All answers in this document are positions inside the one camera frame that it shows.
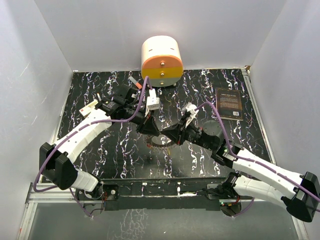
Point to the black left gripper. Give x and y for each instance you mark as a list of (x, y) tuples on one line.
[(148, 127)]

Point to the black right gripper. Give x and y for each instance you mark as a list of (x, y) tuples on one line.
[(176, 133)]

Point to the black disc with keyrings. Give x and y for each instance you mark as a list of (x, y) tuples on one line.
[(158, 142)]

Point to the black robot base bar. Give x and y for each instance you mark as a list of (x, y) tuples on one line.
[(164, 193)]

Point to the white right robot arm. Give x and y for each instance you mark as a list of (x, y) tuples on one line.
[(298, 193)]

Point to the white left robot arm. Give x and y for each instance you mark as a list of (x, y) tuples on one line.
[(56, 161)]

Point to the orange capped glue pen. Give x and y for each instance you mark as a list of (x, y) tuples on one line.
[(135, 82)]

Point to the yellow capped marker pen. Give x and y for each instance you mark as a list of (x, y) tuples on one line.
[(98, 95)]

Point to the dark brown book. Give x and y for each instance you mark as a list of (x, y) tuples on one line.
[(229, 104)]

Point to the pale green staples box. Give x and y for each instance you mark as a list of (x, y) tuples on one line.
[(86, 110)]

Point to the round three-drawer cabinet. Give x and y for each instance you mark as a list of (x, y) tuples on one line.
[(161, 61)]

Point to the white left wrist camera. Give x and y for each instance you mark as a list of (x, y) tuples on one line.
[(153, 102)]

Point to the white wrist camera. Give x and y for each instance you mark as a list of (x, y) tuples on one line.
[(153, 102), (190, 110)]

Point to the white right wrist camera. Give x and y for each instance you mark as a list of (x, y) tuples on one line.
[(190, 110)]

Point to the aluminium frame rail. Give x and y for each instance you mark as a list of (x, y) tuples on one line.
[(54, 215)]

